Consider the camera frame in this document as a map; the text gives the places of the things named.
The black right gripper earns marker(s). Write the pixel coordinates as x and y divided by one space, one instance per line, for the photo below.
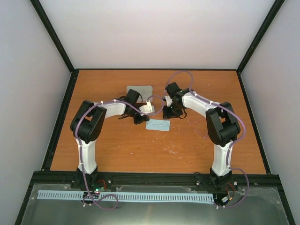
168 115

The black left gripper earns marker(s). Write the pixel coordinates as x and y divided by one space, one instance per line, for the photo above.
142 119

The light blue cleaning cloth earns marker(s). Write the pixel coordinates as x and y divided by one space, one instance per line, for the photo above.
158 125

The transparent pink sunglasses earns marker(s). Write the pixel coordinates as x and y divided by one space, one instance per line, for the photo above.
199 126

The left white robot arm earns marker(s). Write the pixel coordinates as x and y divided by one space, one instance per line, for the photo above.
88 122

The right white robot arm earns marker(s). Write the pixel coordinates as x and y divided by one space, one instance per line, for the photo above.
222 126

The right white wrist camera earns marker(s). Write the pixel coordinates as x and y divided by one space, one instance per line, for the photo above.
168 100

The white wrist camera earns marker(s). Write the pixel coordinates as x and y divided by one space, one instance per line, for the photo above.
168 100
147 108

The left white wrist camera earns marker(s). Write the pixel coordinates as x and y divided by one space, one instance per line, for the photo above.
147 108

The light blue slotted cable duct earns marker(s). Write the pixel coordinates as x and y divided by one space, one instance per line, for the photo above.
132 197

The black aluminium frame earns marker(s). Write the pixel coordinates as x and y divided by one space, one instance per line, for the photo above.
45 176

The metal base plate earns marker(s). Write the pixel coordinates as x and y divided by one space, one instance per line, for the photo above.
252 206

